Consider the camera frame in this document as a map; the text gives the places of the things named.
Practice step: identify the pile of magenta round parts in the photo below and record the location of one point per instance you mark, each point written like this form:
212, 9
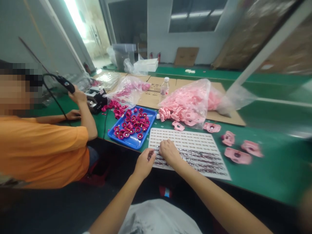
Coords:
134, 123

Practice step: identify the heap of loose magenta parts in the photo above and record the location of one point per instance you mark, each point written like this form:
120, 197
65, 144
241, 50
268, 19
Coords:
115, 107

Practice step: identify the wrapped stack of cartons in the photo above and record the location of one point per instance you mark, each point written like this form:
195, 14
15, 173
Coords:
246, 36

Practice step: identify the flattened brown cardboard sheet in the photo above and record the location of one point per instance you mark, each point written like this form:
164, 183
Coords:
151, 97

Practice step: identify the white sticker sheet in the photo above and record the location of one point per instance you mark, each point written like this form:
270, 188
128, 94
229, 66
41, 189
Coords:
195, 143

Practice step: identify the grey plastic bin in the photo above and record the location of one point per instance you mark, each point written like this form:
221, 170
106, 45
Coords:
123, 54

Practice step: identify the white cardboard box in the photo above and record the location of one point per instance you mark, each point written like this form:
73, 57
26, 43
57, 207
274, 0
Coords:
146, 65

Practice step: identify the person's right hand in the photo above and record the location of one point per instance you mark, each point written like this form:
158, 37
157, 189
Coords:
171, 153

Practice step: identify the person's body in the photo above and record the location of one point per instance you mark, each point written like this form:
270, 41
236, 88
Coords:
158, 218

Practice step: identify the brown cardboard piece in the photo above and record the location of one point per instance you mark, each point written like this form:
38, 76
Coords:
186, 56

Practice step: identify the pink plastic shell part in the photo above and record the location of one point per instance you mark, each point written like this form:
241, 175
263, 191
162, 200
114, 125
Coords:
237, 156
212, 127
228, 138
252, 148
177, 125

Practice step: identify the clear water bottle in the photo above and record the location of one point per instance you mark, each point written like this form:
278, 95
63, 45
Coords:
164, 91

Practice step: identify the clear bag of magenta parts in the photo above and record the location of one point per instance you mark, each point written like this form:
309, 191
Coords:
129, 89

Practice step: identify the white metal post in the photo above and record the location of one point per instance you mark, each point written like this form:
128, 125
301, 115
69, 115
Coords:
268, 44

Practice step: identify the black benchtop machine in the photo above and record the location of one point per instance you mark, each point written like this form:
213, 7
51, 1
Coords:
96, 100

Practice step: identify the person's right fingers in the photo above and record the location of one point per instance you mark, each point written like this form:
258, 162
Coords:
166, 145

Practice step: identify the stack of clear plastic trays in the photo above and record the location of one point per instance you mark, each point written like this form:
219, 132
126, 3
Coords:
108, 79

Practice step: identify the blue plastic tray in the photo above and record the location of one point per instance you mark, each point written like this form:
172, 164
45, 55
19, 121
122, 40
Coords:
135, 142

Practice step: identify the person's left hand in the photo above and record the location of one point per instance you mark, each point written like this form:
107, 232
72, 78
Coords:
142, 164

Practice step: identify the person's left fingers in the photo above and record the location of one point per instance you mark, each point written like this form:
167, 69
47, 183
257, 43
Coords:
151, 155

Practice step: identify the clear bag of pink parts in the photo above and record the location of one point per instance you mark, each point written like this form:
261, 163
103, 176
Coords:
192, 100

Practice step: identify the dark window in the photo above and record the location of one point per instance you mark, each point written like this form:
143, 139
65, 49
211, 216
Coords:
195, 15

